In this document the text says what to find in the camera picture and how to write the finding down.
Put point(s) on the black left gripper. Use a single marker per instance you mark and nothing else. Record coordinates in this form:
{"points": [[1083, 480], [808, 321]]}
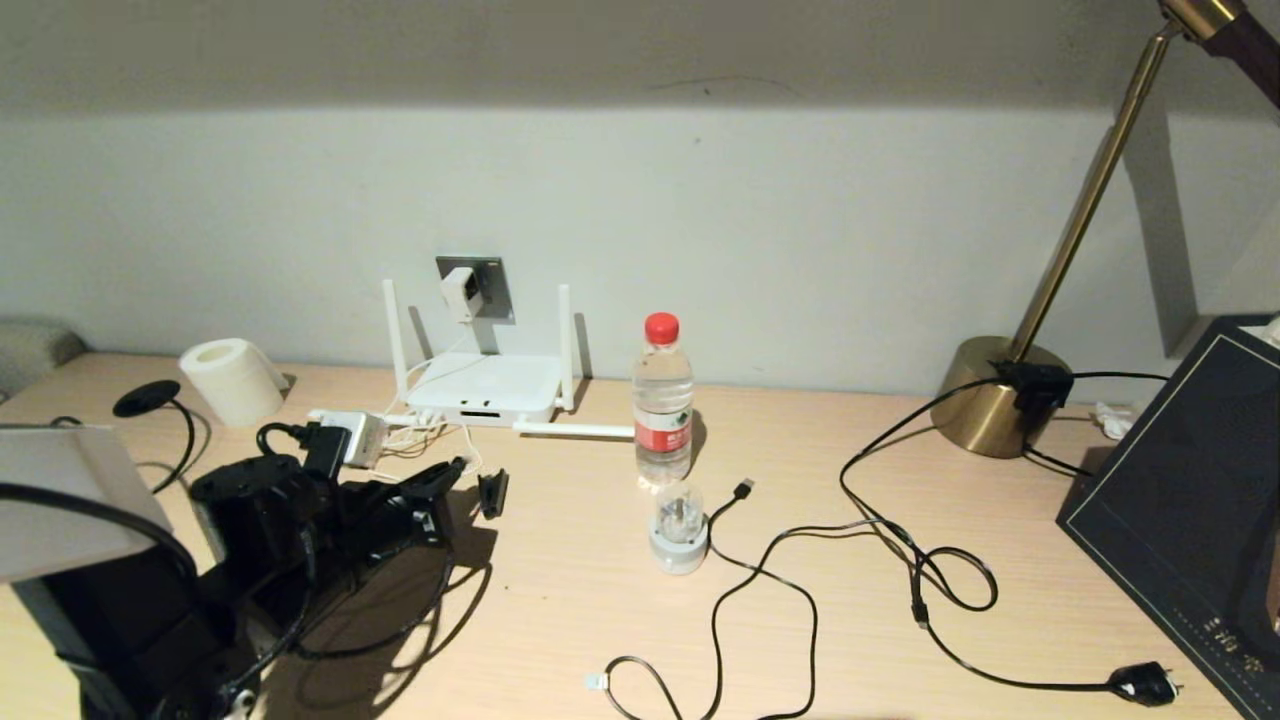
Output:
{"points": [[385, 515]]}

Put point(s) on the white power adapter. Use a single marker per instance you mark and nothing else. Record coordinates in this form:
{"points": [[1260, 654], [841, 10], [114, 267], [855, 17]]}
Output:
{"points": [[460, 292]]}

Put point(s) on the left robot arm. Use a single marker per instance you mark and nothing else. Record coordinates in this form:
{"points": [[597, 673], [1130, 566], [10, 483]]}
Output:
{"points": [[130, 600]]}

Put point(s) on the white charger plug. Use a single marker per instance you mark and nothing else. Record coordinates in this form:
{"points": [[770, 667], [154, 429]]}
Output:
{"points": [[350, 440]]}

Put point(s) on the white router with antennas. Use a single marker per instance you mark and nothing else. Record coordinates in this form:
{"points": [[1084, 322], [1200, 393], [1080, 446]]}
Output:
{"points": [[485, 385]]}

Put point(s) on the small black clip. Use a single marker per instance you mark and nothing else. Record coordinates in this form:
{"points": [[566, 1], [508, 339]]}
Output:
{"points": [[492, 493]]}

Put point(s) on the white tape roll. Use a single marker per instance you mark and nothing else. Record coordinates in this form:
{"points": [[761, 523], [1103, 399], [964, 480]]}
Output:
{"points": [[235, 385]]}

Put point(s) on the red capped water bottle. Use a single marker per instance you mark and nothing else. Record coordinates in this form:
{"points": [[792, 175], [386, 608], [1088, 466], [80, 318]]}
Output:
{"points": [[663, 400]]}

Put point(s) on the clear dome grey base gadget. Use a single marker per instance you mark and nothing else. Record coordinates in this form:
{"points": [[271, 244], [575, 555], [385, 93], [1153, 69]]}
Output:
{"points": [[679, 545]]}

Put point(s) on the black oval pad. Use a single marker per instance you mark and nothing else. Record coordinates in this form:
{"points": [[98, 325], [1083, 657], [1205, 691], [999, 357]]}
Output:
{"points": [[147, 397]]}

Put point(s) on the grey cushion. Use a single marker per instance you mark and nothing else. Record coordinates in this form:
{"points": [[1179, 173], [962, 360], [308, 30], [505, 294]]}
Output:
{"points": [[35, 350]]}

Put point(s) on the gold desk lamp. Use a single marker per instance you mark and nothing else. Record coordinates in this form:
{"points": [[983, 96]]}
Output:
{"points": [[985, 410]]}

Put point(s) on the black box on lamp base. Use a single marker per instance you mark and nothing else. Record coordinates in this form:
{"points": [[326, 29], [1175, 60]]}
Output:
{"points": [[1035, 385]]}

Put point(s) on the crumpled white tissue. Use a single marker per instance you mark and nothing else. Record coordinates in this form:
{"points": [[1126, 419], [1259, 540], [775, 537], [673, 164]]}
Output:
{"points": [[1112, 420]]}

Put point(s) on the grey wall socket plate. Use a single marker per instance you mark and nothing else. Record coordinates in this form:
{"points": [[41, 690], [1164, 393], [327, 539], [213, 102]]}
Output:
{"points": [[497, 285]]}

